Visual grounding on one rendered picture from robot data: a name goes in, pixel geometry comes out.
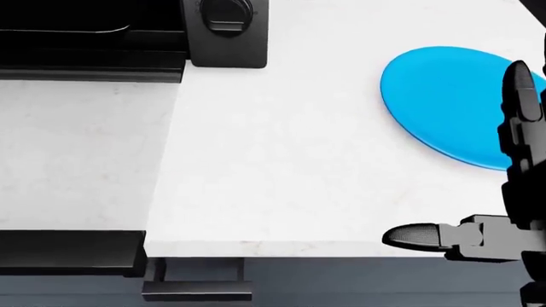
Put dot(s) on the glass toaster oven door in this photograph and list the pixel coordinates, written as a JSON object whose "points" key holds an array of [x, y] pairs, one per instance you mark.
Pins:
{"points": [[72, 166]]}

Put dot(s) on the black toaster oven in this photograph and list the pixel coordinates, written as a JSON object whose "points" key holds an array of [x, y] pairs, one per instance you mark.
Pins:
{"points": [[128, 35]]}

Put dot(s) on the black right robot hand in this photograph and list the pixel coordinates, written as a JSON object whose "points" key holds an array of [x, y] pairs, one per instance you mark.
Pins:
{"points": [[518, 134]]}

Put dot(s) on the round blue plate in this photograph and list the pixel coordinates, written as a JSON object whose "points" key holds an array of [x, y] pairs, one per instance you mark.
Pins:
{"points": [[443, 105]]}

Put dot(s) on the black toaster oven knob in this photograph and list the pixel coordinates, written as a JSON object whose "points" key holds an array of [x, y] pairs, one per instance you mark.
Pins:
{"points": [[224, 15]]}

